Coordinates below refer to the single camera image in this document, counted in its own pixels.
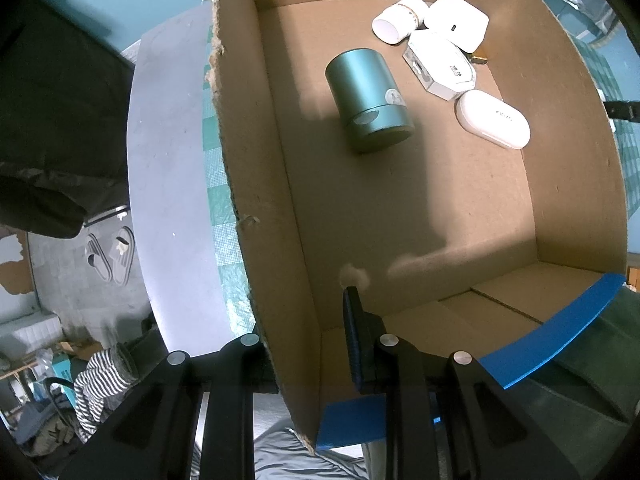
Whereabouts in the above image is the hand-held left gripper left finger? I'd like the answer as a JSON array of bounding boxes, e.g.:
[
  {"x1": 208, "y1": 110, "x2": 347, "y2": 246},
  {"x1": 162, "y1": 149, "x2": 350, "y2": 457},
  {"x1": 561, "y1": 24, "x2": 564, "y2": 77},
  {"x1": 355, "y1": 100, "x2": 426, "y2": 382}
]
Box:
[{"x1": 60, "y1": 332, "x2": 279, "y2": 480}]

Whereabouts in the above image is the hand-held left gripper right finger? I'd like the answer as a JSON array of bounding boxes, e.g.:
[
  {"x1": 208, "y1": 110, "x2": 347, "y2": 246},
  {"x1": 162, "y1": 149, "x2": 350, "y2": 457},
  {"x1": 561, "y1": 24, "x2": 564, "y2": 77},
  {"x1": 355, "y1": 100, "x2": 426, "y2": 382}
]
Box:
[{"x1": 341, "y1": 286, "x2": 567, "y2": 480}]

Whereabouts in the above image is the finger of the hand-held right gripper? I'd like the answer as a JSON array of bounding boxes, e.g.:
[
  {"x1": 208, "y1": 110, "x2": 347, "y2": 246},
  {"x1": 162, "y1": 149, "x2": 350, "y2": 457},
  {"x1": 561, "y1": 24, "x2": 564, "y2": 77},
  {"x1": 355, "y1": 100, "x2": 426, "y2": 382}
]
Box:
[{"x1": 602, "y1": 100, "x2": 640, "y2": 122}]

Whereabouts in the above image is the cardboard box with blue edge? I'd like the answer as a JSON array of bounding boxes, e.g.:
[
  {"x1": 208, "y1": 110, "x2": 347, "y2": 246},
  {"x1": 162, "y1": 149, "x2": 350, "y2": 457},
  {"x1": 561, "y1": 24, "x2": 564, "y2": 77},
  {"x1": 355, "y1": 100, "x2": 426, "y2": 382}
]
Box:
[{"x1": 209, "y1": 0, "x2": 629, "y2": 453}]

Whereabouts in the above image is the white cylindrical bottle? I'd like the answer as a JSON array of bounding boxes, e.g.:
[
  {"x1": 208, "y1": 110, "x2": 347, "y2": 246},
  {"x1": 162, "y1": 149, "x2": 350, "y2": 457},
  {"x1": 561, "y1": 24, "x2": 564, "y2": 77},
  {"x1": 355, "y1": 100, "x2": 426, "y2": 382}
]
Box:
[{"x1": 371, "y1": 0, "x2": 431, "y2": 45}]

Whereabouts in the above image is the grey cloth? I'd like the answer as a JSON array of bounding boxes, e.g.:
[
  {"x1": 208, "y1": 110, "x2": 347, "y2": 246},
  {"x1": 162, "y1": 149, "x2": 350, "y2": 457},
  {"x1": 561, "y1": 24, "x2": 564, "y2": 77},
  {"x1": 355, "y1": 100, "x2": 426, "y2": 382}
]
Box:
[{"x1": 250, "y1": 427, "x2": 372, "y2": 480}]

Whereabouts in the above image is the white oval case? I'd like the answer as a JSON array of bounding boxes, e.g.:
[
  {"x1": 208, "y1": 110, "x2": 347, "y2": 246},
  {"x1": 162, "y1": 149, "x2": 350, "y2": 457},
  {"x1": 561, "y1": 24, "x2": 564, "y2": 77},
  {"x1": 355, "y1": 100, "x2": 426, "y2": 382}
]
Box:
[{"x1": 454, "y1": 90, "x2": 531, "y2": 151}]

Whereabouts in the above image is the striped cloth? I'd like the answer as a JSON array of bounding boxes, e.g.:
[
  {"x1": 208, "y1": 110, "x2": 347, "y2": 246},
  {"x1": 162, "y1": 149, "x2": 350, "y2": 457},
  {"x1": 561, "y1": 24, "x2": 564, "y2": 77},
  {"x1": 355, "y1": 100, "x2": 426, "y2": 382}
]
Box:
[{"x1": 74, "y1": 342, "x2": 141, "y2": 444}]

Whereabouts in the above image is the grey striped slipper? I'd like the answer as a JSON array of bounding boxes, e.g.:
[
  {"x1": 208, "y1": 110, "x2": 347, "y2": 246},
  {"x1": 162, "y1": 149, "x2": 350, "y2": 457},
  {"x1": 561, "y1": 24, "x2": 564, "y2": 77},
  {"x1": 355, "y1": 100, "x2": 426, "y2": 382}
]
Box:
[
  {"x1": 85, "y1": 233, "x2": 116, "y2": 282},
  {"x1": 112, "y1": 226, "x2": 136, "y2": 287}
]

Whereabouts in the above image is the teal cardboard box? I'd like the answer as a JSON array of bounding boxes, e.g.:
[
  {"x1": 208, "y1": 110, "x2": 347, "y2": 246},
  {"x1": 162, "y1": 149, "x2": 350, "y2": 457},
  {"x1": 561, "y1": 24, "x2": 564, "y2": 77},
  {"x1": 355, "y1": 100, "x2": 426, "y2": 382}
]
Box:
[{"x1": 50, "y1": 352, "x2": 77, "y2": 387}]

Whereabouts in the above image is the white rounded square device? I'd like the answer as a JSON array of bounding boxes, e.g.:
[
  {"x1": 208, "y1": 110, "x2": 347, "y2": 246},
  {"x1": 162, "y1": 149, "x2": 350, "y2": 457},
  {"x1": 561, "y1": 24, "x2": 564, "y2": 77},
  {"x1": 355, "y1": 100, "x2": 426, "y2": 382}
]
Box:
[{"x1": 424, "y1": 0, "x2": 490, "y2": 54}]

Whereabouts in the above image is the white hexagonal box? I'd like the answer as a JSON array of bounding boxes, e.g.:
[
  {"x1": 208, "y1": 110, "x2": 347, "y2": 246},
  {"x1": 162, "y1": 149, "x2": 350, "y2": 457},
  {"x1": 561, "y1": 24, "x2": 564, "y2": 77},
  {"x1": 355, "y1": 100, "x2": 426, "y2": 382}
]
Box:
[{"x1": 402, "y1": 30, "x2": 477, "y2": 101}]

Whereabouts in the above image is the white foam box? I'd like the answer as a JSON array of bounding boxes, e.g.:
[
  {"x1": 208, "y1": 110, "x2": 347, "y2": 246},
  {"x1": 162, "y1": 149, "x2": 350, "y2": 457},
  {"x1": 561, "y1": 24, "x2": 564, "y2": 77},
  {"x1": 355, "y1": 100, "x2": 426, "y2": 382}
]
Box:
[{"x1": 0, "y1": 312, "x2": 64, "y2": 357}]

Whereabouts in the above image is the green camouflage clothing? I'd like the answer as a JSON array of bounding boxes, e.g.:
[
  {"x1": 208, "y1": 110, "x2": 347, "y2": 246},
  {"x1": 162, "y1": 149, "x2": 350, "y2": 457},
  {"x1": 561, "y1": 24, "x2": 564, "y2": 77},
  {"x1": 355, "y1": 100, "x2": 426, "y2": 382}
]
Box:
[{"x1": 500, "y1": 284, "x2": 640, "y2": 480}]

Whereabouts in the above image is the green metal canister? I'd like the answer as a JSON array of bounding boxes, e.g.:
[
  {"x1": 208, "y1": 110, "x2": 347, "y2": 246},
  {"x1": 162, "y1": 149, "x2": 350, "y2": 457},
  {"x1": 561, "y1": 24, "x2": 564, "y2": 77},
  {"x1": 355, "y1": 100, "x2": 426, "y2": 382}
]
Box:
[{"x1": 325, "y1": 49, "x2": 415, "y2": 155}]

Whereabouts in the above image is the dark cloth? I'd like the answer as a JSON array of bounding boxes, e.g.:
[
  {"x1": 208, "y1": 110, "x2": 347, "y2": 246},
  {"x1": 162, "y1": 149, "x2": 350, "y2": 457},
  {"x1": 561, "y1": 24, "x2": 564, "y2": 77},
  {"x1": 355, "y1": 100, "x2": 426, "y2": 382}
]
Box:
[{"x1": 0, "y1": 0, "x2": 137, "y2": 238}]

